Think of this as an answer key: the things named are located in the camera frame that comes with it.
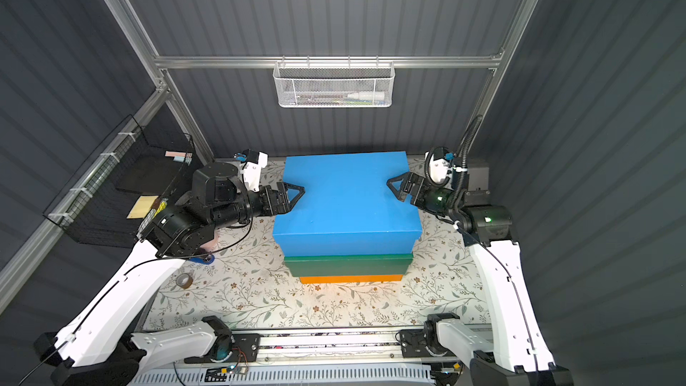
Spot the blue shoebox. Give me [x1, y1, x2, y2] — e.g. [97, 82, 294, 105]
[273, 152, 423, 257]

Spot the green shoebox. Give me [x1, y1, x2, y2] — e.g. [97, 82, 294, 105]
[283, 254, 414, 277]

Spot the orange shoebox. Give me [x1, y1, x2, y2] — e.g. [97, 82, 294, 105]
[299, 274, 403, 284]

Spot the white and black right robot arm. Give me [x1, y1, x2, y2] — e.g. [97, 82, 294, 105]
[393, 173, 573, 385]

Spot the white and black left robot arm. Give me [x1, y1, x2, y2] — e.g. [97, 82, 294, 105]
[34, 152, 421, 385]

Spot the white marker in basket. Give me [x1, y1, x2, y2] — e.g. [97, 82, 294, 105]
[346, 91, 386, 104]

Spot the grey tape roll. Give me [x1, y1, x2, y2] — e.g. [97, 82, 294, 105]
[175, 273, 194, 290]

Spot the black notebook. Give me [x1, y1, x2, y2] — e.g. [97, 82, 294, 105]
[114, 155, 184, 196]

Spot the yellow sticky note pad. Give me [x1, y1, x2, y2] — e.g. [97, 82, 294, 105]
[127, 196, 159, 219]

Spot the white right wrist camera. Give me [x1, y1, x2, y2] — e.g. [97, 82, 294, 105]
[423, 147, 454, 187]

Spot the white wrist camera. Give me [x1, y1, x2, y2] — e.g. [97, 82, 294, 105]
[236, 149, 268, 192]
[423, 147, 454, 187]

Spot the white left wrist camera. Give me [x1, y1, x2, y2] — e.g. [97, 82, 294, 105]
[236, 149, 268, 192]

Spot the white wire mesh basket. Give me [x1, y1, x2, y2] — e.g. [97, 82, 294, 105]
[273, 62, 396, 108]

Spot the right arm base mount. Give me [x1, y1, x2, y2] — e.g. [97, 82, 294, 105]
[395, 329, 456, 358]

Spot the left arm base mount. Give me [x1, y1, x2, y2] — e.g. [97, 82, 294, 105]
[184, 333, 262, 365]

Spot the black wire wall basket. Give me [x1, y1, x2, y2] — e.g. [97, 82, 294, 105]
[43, 112, 202, 248]

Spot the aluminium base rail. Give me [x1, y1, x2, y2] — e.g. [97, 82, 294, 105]
[114, 323, 542, 366]

